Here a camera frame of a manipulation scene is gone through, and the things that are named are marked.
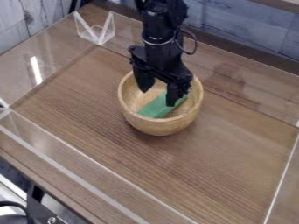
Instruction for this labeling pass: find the wooden bowl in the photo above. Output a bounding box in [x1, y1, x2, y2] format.
[118, 72, 203, 136]

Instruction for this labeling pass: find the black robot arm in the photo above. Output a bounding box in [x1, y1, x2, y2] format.
[129, 0, 193, 107]

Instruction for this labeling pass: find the clear acrylic enclosure wall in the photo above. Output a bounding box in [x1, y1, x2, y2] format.
[0, 105, 197, 224]

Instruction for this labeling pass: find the black table frame leg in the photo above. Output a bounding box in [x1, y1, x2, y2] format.
[27, 185, 79, 224]

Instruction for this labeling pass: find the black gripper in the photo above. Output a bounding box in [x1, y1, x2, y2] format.
[129, 40, 193, 107]

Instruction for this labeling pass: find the green rectangular stick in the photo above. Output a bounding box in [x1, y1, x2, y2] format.
[137, 91, 187, 118]

